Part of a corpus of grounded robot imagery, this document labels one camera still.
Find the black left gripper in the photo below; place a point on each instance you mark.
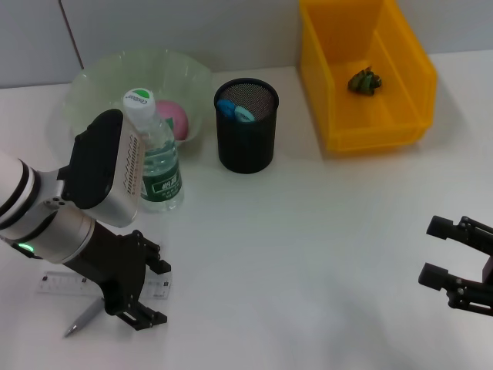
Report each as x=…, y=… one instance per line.
x=119, y=270

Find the black mesh pen holder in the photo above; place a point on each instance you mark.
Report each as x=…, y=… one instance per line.
x=246, y=150

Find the pink toy peach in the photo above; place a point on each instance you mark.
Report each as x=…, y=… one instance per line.
x=177, y=115

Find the yellow plastic bin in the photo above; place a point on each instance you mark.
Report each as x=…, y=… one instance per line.
x=385, y=115

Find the green plastic wrapper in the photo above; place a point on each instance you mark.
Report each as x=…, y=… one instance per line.
x=364, y=81

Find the silver ballpoint pen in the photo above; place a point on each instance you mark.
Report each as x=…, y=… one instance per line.
x=82, y=318

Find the clear plastic ruler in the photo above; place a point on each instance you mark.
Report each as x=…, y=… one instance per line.
x=158, y=289

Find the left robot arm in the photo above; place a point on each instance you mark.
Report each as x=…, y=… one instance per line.
x=58, y=235

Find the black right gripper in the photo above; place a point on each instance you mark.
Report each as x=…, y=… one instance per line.
x=489, y=271

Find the translucent green fruit plate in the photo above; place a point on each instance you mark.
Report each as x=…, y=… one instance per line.
x=96, y=77

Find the blue scissors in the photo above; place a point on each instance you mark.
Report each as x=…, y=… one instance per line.
x=242, y=113

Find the clear green-label water bottle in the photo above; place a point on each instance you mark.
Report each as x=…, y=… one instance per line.
x=161, y=169

